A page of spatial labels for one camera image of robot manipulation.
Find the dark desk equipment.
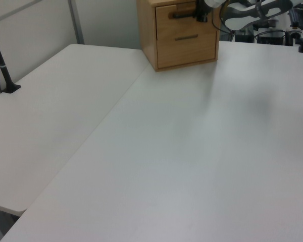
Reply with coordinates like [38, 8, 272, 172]
[288, 7, 303, 29]

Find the black bar drawer handle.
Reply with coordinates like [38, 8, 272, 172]
[167, 10, 196, 20]

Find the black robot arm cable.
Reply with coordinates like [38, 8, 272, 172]
[211, 9, 234, 34]

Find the wooden drawer with slot handle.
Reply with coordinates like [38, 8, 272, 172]
[156, 29, 219, 70]

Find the black strap on arm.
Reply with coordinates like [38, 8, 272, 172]
[254, 0, 268, 20]

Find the black equipment box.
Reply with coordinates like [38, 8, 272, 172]
[257, 30, 286, 46]

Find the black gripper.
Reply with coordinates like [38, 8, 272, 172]
[191, 0, 213, 23]

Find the wooden drawer with bar handle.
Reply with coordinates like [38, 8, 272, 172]
[155, 1, 218, 41]

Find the wooden drawer cabinet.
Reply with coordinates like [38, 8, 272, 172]
[136, 0, 221, 73]

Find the black pole with white band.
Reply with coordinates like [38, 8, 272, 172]
[0, 21, 22, 95]

